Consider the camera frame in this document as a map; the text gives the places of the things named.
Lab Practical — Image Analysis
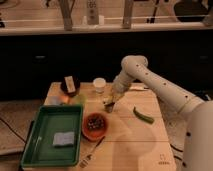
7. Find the white brush with black head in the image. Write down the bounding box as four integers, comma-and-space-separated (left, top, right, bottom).
129, 86, 149, 91

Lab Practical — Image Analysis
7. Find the dark round box with card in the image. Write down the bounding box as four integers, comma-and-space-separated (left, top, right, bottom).
60, 76, 80, 97

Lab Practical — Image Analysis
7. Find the blue sponge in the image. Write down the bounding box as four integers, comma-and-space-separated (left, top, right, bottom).
53, 131, 75, 146

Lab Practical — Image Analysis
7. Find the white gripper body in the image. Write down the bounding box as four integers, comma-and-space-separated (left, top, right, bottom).
112, 75, 132, 95

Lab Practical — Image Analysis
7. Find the green plastic tray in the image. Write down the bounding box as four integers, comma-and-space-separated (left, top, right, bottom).
21, 105, 83, 169

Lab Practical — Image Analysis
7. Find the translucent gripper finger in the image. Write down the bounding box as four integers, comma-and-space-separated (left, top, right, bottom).
108, 93, 123, 104

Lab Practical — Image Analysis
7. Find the white plastic cup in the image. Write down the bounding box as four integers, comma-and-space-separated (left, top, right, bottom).
93, 77, 106, 93

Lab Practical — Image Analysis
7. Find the green chili pepper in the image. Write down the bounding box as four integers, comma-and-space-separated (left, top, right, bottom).
133, 107, 155, 124

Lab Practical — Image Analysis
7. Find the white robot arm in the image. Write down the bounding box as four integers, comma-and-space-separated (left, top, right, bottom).
104, 55, 213, 171

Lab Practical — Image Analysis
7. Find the fork with dark handle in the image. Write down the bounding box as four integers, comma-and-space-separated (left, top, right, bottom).
79, 138, 104, 168

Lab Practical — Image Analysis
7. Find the metal cup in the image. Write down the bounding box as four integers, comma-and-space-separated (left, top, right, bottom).
104, 102, 115, 113

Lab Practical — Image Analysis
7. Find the orange bowl with beans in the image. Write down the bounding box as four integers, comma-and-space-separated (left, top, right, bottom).
82, 113, 108, 142

